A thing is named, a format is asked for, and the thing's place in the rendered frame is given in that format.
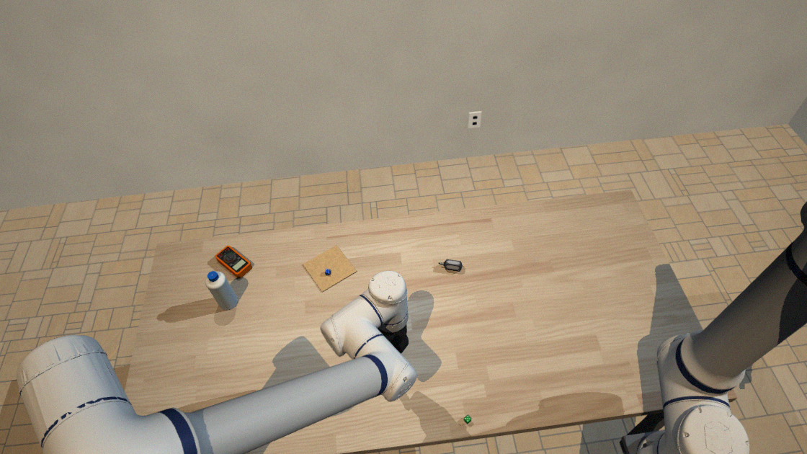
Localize orange square mat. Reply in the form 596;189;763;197
303;245;357;292

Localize grey plastic bottle with blue cap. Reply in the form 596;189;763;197
205;271;238;310

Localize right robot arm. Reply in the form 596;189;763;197
636;202;807;454

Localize orange digital multimeter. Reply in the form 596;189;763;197
215;246;252;278

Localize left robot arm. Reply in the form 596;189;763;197
17;271;416;454

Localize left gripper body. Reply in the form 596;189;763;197
378;314;409;353

